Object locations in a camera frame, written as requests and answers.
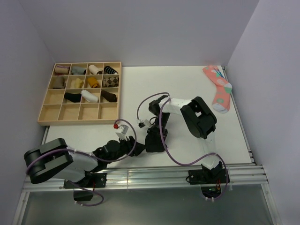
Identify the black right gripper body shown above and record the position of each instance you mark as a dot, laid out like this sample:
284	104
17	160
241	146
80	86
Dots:
165	116

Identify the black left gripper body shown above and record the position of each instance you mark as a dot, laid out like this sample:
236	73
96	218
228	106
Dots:
125	147

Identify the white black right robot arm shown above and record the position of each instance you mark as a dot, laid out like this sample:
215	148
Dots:
200	121

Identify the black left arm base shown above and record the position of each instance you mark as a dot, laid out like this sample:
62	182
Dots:
87	188

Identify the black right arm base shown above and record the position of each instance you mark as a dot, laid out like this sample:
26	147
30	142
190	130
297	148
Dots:
211	178

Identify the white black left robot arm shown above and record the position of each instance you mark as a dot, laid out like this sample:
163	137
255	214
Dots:
56	159

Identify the dark brown rolled sock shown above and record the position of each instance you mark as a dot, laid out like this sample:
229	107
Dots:
110	97

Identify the white rolled sock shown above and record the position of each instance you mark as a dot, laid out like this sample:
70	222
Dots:
91	98

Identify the brown checkered rolled sock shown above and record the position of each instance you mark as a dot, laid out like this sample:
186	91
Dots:
110	82

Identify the pink patterned sock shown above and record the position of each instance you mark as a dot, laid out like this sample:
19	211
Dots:
221	101

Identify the wooden compartment tray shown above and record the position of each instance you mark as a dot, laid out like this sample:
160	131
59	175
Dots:
56	110

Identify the black rolled sock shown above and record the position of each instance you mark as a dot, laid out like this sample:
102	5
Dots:
75	98

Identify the mustard yellow rolled sock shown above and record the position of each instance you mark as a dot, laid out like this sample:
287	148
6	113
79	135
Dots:
93	83

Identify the black white striped sock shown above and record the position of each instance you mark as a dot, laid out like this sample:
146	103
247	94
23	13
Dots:
110	70

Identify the pale yellow rolled sock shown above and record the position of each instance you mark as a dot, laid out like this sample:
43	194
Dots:
78	83

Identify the cream rolled sock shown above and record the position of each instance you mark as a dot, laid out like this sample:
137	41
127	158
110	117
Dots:
95	70

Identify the grey rolled sock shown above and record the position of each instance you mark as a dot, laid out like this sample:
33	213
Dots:
75	70

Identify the taupe rolled sock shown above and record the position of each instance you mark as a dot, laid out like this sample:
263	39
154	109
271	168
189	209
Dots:
59	83

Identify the beige purple rolled sock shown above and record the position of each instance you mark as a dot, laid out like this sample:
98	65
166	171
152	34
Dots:
61	69

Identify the aluminium frame rail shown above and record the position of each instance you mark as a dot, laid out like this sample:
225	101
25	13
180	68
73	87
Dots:
143	174

